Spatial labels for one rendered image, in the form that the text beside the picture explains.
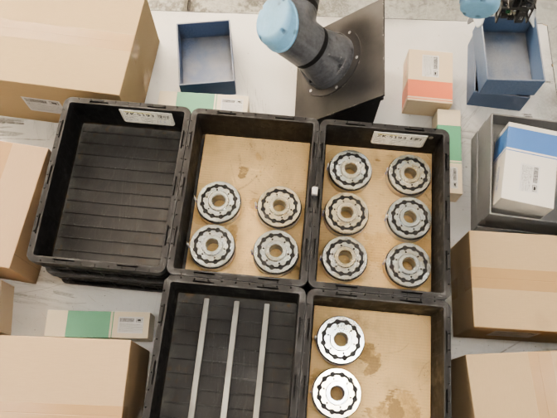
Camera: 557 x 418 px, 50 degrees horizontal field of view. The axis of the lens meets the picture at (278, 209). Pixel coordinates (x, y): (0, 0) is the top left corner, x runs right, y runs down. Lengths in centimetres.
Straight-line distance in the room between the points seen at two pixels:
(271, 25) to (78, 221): 64
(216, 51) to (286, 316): 81
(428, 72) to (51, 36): 98
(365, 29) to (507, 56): 43
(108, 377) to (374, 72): 91
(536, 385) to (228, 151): 86
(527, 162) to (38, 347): 116
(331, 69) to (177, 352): 76
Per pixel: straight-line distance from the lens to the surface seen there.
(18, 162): 154
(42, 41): 164
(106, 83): 153
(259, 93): 169
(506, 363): 135
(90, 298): 155
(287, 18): 142
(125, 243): 142
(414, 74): 168
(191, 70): 174
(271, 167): 145
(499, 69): 176
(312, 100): 157
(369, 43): 154
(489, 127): 158
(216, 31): 178
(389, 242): 141
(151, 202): 144
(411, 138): 144
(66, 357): 133
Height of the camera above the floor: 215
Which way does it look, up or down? 70 degrees down
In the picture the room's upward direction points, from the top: 1 degrees clockwise
